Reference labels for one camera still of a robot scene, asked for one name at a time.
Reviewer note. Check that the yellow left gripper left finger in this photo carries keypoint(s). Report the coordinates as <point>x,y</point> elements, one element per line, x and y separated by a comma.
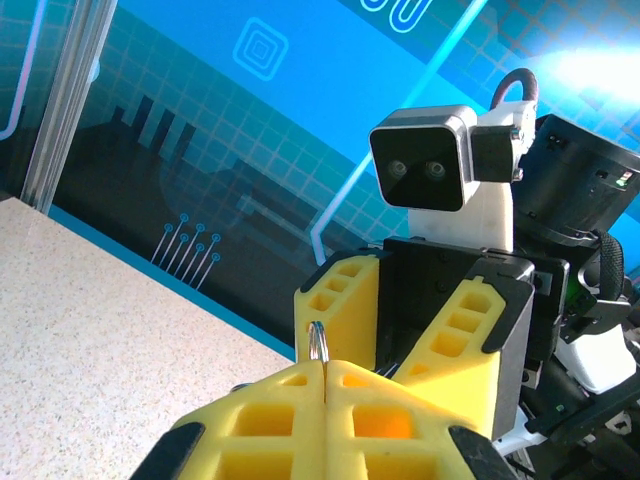
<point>260,450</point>

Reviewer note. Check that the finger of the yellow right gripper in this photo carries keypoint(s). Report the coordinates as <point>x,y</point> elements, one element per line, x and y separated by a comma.
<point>355,320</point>
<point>460,380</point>

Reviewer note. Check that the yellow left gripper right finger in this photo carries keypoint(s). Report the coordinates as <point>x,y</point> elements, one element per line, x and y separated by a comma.
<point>400,450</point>

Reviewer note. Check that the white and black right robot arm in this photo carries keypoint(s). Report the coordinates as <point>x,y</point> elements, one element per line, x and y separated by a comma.
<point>575,175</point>

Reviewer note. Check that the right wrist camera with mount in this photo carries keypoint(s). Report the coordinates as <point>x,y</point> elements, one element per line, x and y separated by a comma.
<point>425,150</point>

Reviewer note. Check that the aluminium corner post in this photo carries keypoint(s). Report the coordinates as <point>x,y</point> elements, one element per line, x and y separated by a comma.
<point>65,100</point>

